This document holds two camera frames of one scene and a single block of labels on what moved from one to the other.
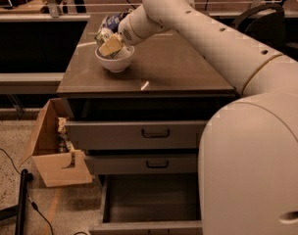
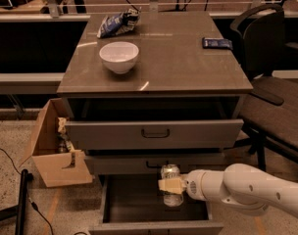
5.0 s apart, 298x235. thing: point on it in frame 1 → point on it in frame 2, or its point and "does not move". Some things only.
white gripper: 125,30 → 192,184
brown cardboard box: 57,168 does not move
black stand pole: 20,209 does not move
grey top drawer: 139,123 does not move
